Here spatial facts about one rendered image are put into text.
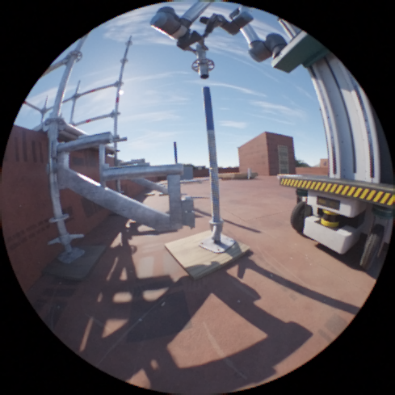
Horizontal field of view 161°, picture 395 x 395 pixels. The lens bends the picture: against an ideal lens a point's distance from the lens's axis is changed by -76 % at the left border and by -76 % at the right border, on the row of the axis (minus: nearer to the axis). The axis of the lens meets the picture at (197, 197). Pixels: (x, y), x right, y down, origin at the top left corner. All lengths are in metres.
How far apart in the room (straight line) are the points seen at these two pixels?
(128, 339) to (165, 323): 0.11
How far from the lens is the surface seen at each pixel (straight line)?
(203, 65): 0.82
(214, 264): 0.56
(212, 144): 0.61
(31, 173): 0.87
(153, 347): 0.40
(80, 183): 0.68
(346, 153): 0.98
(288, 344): 0.41
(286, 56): 1.12
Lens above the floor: 0.36
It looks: 10 degrees down
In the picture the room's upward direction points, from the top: 4 degrees counter-clockwise
